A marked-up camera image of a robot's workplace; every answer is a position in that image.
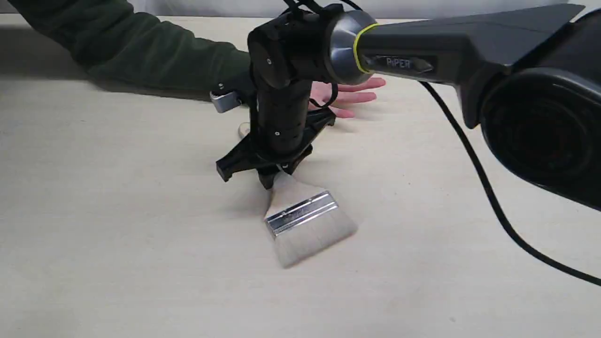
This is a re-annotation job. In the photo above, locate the person's bare hand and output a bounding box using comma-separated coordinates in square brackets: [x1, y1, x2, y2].
[308, 77, 386, 118]

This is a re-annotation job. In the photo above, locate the wide wooden paint brush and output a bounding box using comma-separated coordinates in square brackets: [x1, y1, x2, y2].
[251, 165, 359, 269]

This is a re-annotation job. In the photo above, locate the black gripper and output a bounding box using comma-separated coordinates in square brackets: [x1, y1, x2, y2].
[216, 107, 336, 190]

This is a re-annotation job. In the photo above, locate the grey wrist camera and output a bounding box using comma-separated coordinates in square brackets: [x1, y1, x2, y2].
[209, 83, 247, 114]

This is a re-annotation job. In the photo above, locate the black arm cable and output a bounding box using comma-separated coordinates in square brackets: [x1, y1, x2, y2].
[282, 0, 601, 287]

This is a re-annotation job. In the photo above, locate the green fleece sleeve forearm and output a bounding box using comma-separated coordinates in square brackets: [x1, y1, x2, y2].
[10, 0, 251, 95]

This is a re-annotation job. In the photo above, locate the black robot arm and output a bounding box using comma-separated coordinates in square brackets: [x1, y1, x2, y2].
[212, 1, 600, 210]

